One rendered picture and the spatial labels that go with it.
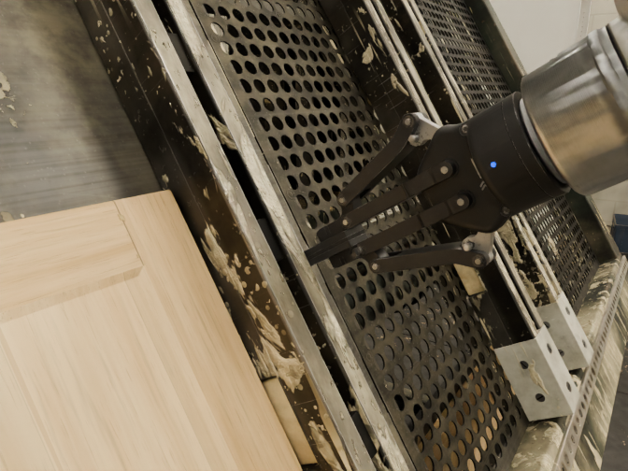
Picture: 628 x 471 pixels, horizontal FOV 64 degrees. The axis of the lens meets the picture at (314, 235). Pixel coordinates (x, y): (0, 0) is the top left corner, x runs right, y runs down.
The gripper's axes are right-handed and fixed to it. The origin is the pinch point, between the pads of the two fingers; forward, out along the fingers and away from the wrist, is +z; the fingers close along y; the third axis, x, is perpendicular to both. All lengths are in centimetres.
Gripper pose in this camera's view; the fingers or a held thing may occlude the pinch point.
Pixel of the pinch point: (327, 249)
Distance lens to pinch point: 45.7
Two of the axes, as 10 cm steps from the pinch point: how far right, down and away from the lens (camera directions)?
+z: -6.9, 3.7, 6.2
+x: -5.7, 2.3, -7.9
